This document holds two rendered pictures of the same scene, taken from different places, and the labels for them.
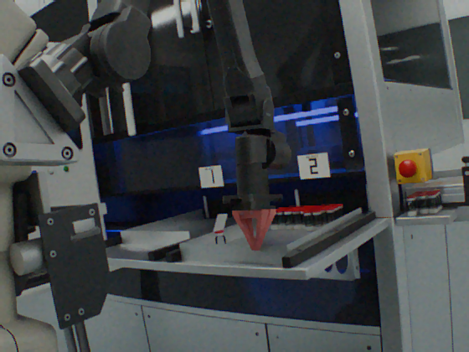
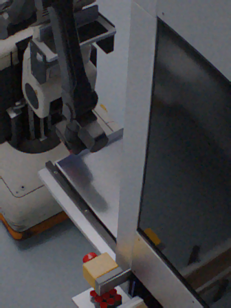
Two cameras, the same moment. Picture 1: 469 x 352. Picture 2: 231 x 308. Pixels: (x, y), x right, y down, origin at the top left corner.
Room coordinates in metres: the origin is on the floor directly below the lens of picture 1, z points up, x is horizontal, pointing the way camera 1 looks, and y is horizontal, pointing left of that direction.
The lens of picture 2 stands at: (1.27, -1.16, 2.45)
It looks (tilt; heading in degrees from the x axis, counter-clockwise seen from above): 52 degrees down; 105
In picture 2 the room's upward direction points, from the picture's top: 3 degrees clockwise
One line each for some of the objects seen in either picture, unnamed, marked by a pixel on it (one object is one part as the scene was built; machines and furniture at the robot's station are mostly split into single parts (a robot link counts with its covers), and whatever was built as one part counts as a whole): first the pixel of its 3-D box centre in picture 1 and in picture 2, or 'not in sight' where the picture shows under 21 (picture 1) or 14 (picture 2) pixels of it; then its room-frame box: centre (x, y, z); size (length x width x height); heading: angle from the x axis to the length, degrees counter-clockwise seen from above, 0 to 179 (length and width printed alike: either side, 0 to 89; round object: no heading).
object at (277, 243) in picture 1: (276, 233); (128, 186); (1.03, -0.08, 0.90); 0.34 x 0.26 x 0.04; 142
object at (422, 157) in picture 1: (414, 165); (102, 273); (1.06, -0.42, 0.99); 0.08 x 0.07 x 0.07; 142
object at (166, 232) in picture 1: (197, 224); not in sight; (1.33, 0.12, 0.90); 0.34 x 0.26 x 0.04; 142
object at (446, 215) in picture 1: (430, 214); (106, 306); (1.08, -0.46, 0.87); 0.14 x 0.13 x 0.02; 142
